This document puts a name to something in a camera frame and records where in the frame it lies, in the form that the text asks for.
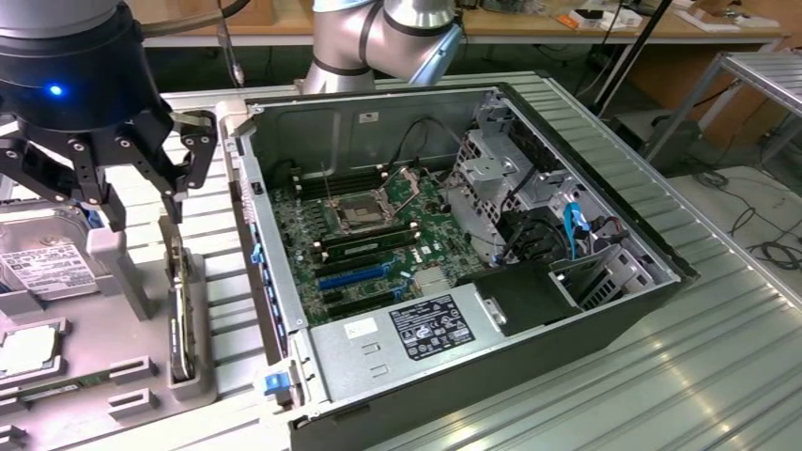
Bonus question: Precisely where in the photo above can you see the silver metal drive cage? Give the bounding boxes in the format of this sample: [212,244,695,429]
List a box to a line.
[449,127,568,236]

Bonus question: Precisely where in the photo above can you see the CPU socket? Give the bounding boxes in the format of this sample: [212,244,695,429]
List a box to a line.
[330,187,396,236]

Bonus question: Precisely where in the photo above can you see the black tripod pole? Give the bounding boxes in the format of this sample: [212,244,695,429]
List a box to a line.
[591,0,675,114]

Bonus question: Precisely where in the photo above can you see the metal socket cover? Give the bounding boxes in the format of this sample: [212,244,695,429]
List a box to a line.
[374,166,426,208]

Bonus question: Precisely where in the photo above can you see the black wire bundle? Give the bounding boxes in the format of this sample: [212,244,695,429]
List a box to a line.
[490,209,575,269]

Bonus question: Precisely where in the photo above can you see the grey cable with plug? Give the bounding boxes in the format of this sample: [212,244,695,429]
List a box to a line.
[216,0,246,89]

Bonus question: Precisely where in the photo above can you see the orange white box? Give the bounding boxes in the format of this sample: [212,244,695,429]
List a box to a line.
[555,11,603,32]

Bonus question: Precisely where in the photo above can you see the blue card retainer strip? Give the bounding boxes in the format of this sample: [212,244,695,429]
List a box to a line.
[245,220,289,344]

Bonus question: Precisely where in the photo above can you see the blue case latch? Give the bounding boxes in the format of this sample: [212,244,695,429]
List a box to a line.
[258,373,290,396]

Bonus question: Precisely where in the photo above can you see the black low-profile graphics card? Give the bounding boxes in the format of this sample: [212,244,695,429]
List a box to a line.
[156,214,212,382]

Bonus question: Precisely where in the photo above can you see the small white box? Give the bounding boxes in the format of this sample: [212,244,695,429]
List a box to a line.
[597,9,647,29]

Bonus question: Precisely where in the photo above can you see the black open PC case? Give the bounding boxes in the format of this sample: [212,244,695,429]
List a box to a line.
[216,82,701,451]

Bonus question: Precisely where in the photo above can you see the silver power supply unit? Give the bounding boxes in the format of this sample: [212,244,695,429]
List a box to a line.
[305,281,508,405]

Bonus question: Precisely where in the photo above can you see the installed RAM stick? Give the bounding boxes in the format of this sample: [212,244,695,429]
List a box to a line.
[324,232,420,262]

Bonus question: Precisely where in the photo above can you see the flat white box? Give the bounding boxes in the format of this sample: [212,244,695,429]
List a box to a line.
[672,4,744,33]

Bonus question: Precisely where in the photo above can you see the black floor box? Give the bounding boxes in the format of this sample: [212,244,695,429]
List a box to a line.
[609,110,703,175]

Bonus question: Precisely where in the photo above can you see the thin red wire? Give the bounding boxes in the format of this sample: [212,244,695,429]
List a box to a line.
[593,216,629,245]

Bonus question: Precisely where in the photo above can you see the blue flat wire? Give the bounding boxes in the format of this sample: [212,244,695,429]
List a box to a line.
[561,201,588,262]

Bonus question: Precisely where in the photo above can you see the silver slatted disk bay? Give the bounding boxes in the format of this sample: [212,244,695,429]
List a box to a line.
[547,243,656,314]

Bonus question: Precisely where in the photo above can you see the aluminium frame table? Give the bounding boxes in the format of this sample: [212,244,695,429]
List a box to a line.
[641,49,802,165]

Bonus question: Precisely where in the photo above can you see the silver CPU chip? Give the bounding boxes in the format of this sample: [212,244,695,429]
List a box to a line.
[0,326,63,377]

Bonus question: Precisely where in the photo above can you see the green motherboard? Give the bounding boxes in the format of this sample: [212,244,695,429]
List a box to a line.
[269,166,486,325]

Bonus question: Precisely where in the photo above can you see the grey plastic parts rack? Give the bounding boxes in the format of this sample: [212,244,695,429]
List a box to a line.
[0,185,220,451]

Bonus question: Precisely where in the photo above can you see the silver hard disk drive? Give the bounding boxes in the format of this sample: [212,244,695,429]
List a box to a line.
[0,206,105,302]

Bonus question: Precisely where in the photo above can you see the black plastic air duct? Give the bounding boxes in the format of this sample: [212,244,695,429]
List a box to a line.
[454,259,583,338]

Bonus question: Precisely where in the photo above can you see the black floor cables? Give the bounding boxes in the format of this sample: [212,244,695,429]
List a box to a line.
[729,187,802,272]

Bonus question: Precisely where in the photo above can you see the black long expansion slot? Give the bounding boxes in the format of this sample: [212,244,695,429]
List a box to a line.
[312,261,384,279]
[324,294,401,319]

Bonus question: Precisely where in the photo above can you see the black looped wire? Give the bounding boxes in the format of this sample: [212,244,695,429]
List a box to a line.
[396,117,468,171]

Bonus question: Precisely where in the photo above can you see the green loose RAM stick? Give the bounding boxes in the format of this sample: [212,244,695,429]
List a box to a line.
[0,370,113,405]

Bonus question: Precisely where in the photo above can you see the blue plastic disk bracket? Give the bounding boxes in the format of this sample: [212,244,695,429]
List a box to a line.
[66,199,106,231]

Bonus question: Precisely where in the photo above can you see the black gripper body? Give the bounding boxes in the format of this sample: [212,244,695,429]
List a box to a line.
[0,13,176,138]

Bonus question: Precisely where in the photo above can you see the silver chipset heatsink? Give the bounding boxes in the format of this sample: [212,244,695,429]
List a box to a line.
[409,267,456,290]

